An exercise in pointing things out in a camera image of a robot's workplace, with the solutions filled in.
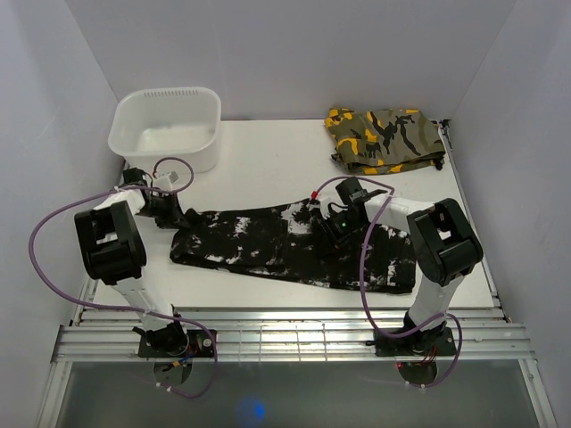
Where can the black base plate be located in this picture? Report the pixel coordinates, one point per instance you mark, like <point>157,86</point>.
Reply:
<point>198,345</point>
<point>388,345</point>

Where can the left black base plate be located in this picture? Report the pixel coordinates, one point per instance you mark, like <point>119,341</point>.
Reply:
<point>198,345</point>

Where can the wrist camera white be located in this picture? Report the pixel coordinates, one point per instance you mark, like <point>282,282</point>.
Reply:
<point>319,204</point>
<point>167,181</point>

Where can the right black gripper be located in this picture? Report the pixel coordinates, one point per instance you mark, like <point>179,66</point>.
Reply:
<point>325,228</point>

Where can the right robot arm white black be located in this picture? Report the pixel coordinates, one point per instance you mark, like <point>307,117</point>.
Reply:
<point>445,245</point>

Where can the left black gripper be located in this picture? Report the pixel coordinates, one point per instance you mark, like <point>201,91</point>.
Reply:
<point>175,214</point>

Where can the folded camouflage trousers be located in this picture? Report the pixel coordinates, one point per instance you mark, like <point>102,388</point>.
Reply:
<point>384,142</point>

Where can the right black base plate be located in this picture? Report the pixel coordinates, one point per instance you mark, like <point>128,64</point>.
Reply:
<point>388,345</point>

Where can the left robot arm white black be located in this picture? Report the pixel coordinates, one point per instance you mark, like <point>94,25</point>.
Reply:
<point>113,252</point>

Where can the white plastic basin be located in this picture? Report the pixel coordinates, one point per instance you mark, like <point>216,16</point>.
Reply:
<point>182,122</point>

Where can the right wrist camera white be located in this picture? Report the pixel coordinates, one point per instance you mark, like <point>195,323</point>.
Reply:
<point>319,204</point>

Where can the aluminium frame rail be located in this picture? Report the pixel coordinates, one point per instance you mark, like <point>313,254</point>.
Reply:
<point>282,335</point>

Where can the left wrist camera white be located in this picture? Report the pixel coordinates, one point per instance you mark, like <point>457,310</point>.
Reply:
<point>167,181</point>

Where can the black white tie-dye trousers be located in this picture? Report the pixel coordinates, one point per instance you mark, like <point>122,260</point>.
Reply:
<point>278,243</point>

